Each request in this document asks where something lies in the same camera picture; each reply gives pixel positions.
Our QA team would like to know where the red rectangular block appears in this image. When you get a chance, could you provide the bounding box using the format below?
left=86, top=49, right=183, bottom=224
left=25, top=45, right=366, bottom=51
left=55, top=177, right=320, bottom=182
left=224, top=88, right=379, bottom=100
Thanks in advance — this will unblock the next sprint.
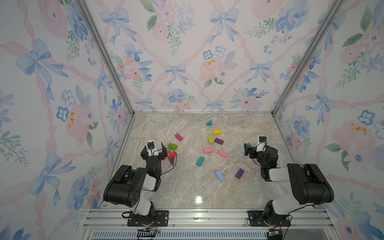
left=168, top=152, right=177, bottom=160

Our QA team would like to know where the green rectangular block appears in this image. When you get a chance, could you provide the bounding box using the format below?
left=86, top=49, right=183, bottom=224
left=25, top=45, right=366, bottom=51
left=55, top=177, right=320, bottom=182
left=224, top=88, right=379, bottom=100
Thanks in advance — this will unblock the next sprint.
left=168, top=143, right=178, bottom=150

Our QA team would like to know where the magenta rectangular block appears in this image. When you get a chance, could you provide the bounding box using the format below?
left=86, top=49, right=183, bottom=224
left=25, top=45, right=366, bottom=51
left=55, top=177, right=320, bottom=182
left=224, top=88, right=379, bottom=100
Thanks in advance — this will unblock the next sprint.
left=175, top=134, right=184, bottom=142

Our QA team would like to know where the light pink rectangular block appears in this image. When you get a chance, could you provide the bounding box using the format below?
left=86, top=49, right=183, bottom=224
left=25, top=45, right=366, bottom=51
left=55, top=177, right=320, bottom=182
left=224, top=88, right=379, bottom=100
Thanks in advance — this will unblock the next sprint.
left=218, top=150, right=228, bottom=158

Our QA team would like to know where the teal rectangular block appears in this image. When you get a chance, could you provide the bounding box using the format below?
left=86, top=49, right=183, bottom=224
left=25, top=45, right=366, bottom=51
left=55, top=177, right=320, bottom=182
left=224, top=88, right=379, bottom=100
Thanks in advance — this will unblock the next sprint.
left=197, top=157, right=205, bottom=167

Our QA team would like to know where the hot pink rectangular block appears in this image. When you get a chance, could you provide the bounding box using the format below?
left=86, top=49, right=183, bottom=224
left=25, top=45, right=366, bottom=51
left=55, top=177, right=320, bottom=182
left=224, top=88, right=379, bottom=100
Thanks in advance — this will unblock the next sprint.
left=204, top=148, right=214, bottom=154

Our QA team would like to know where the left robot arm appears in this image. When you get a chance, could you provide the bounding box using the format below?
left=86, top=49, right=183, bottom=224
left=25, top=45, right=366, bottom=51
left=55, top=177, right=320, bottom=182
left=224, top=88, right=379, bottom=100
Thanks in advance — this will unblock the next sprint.
left=103, top=142, right=169, bottom=231

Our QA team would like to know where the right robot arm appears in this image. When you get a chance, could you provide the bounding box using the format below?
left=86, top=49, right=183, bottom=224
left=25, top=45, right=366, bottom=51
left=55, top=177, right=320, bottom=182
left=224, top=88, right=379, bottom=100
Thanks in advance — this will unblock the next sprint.
left=244, top=143, right=335, bottom=227

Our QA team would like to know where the purple triangular block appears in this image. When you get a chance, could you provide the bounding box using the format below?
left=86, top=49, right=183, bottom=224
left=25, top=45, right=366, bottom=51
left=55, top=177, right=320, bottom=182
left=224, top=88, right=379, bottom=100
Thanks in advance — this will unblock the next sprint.
left=169, top=157, right=176, bottom=166

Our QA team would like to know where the purple rectangular block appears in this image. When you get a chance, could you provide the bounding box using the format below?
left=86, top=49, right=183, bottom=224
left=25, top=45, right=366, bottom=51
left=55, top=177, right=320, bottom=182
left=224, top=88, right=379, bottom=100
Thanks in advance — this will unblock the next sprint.
left=235, top=169, right=245, bottom=180

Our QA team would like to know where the dark purple small block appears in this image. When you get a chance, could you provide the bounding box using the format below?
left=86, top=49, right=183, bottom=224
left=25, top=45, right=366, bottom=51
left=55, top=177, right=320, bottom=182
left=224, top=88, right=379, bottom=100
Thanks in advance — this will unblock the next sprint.
left=215, top=138, right=224, bottom=145

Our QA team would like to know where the lime green small block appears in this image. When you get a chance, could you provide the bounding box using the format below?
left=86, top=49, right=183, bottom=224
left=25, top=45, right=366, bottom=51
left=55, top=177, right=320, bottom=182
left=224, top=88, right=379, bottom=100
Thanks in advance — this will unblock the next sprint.
left=208, top=136, right=214, bottom=145

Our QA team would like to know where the light blue rectangular block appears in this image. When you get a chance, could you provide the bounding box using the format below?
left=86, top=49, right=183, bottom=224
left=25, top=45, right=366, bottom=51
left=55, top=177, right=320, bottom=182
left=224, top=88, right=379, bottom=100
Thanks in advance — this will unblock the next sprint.
left=215, top=170, right=225, bottom=182

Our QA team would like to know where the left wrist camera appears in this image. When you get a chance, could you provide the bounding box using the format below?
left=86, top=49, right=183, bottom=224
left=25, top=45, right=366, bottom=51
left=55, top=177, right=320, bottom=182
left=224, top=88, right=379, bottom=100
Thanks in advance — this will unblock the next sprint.
left=147, top=140, right=157, bottom=155

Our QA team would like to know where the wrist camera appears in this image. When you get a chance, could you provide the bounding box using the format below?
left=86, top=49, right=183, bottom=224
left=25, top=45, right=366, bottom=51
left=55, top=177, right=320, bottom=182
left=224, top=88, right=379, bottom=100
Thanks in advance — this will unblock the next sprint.
left=147, top=140, right=157, bottom=155
left=257, top=136, right=267, bottom=152

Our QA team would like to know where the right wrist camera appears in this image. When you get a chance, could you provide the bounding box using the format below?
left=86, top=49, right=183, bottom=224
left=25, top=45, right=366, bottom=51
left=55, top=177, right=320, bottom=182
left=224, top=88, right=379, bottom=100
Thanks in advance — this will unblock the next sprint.
left=257, top=136, right=267, bottom=152

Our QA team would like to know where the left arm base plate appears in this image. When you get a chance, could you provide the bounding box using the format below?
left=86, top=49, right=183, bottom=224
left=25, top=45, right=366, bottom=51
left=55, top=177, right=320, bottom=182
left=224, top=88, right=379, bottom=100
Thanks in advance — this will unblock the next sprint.
left=127, top=211, right=169, bottom=228

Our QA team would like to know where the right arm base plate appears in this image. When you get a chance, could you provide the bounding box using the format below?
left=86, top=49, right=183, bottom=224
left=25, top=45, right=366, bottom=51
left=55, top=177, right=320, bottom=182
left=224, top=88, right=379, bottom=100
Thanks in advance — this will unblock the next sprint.
left=247, top=211, right=291, bottom=228

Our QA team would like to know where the aluminium front rail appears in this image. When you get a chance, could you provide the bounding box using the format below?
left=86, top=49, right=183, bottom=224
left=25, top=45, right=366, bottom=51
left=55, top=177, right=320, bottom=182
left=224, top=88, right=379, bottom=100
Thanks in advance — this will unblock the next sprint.
left=79, top=209, right=339, bottom=240

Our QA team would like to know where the left corner aluminium post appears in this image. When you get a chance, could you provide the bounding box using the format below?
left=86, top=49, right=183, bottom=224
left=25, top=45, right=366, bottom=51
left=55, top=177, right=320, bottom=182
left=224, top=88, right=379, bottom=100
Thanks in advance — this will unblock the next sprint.
left=74, top=0, right=135, bottom=117

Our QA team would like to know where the corner aluminium post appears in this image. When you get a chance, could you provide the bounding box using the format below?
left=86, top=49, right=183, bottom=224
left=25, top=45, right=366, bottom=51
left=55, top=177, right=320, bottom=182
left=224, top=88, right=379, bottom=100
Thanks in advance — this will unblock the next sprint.
left=74, top=0, right=135, bottom=117
left=272, top=0, right=345, bottom=118

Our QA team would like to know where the right corner aluminium post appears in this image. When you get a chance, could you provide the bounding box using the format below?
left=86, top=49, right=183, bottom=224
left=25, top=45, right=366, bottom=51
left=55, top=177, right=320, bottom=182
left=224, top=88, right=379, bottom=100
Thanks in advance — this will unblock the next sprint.
left=272, top=0, right=345, bottom=118

